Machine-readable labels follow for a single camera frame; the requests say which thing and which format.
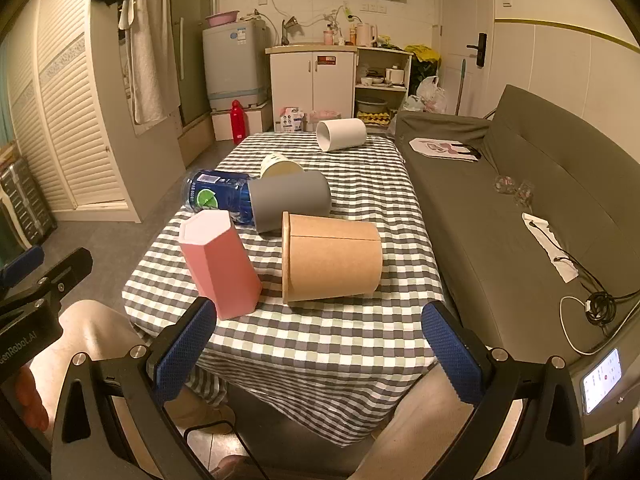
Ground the white louvred wardrobe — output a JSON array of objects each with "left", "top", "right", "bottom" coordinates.
[{"left": 0, "top": 0, "right": 187, "bottom": 224}]

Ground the checkered tablecloth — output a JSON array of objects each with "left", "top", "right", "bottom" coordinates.
[{"left": 122, "top": 132, "right": 457, "bottom": 448}]

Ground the brown kraft paper cup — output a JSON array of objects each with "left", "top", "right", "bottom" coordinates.
[{"left": 281, "top": 211, "right": 384, "bottom": 306}]

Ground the open kitchen shelf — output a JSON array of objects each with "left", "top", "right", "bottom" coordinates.
[{"left": 354, "top": 46, "right": 414, "bottom": 127}]

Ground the grey cup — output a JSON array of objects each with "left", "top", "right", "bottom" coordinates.
[{"left": 248, "top": 170, "right": 332, "bottom": 234}]

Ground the white door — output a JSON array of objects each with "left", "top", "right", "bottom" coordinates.
[{"left": 439, "top": 0, "right": 497, "bottom": 119}]

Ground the white cup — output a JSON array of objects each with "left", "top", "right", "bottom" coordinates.
[{"left": 316, "top": 118, "right": 368, "bottom": 153}]

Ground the person's left leg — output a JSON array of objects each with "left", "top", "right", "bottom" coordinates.
[{"left": 56, "top": 300, "right": 237, "bottom": 433}]

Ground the white cable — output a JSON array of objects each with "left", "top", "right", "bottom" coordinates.
[{"left": 559, "top": 294, "right": 613, "bottom": 357}]

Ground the person's leg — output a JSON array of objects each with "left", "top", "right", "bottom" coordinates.
[
  {"left": 350, "top": 360, "right": 503, "bottom": 480},
  {"left": 56, "top": 300, "right": 237, "bottom": 433}
]

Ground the white plastic bag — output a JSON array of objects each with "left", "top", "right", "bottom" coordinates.
[{"left": 401, "top": 76, "right": 449, "bottom": 114}]

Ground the washing machine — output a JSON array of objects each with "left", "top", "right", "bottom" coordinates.
[{"left": 202, "top": 19, "right": 271, "bottom": 111}]

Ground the pink basin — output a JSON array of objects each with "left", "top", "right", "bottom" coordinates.
[{"left": 205, "top": 10, "right": 242, "bottom": 30}]

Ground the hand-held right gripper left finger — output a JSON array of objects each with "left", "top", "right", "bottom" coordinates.
[{"left": 50, "top": 296, "right": 218, "bottom": 480}]

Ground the printed white bag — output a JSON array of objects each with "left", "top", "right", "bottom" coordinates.
[{"left": 409, "top": 137, "right": 484, "bottom": 162}]

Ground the yellow egg tray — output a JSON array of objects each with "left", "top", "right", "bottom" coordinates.
[{"left": 355, "top": 110, "right": 397, "bottom": 126}]

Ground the person's right leg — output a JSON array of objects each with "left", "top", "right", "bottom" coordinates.
[{"left": 350, "top": 360, "right": 503, "bottom": 480}]

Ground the dark suitcase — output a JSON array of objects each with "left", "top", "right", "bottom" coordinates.
[{"left": 0, "top": 156, "right": 59, "bottom": 250}]

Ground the blue plastic bottle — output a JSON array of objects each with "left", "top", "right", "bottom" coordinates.
[{"left": 181, "top": 170, "right": 257, "bottom": 226}]

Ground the cream paper cup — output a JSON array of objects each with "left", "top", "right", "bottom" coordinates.
[{"left": 260, "top": 152, "right": 306, "bottom": 179}]

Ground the printed packet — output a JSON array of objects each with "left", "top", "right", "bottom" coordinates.
[{"left": 279, "top": 106, "right": 307, "bottom": 134}]

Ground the black door handle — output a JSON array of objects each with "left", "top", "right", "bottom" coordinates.
[{"left": 466, "top": 33, "right": 487, "bottom": 68}]

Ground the white hanging towel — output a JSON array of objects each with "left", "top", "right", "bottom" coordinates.
[{"left": 129, "top": 0, "right": 183, "bottom": 126}]

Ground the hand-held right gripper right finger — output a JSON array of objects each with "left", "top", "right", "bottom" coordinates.
[{"left": 421, "top": 301, "right": 587, "bottom": 480}]

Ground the pink hexagonal cup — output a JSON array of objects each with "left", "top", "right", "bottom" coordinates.
[{"left": 179, "top": 210, "right": 264, "bottom": 321}]

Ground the white sink cabinet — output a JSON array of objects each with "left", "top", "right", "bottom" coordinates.
[{"left": 264, "top": 44, "right": 359, "bottom": 134}]

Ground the white paper tissue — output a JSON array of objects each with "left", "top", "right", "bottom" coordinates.
[{"left": 521, "top": 212, "right": 581, "bottom": 283}]

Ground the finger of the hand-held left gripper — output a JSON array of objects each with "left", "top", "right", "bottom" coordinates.
[
  {"left": 31, "top": 247, "right": 94, "bottom": 313},
  {"left": 0, "top": 246, "right": 46, "bottom": 288}
]

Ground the yellow bag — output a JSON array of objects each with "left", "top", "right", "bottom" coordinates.
[{"left": 404, "top": 44, "right": 442, "bottom": 77}]

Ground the grey-green sofa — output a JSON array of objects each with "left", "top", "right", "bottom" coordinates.
[{"left": 387, "top": 84, "right": 640, "bottom": 456}]

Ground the red bottle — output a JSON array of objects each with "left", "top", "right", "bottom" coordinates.
[{"left": 230, "top": 100, "right": 249, "bottom": 144}]

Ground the white base box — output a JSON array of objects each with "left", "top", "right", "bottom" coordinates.
[{"left": 210, "top": 102, "right": 274, "bottom": 142}]

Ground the person's left hand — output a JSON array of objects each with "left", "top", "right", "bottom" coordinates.
[{"left": 15, "top": 365, "right": 52, "bottom": 432}]

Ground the mop handle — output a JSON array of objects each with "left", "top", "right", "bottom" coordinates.
[{"left": 453, "top": 58, "right": 467, "bottom": 116}]

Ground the black cable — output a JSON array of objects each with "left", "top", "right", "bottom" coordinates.
[{"left": 525, "top": 217, "right": 640, "bottom": 327}]

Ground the smartphone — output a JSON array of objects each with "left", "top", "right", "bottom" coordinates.
[{"left": 580, "top": 347, "right": 626, "bottom": 416}]

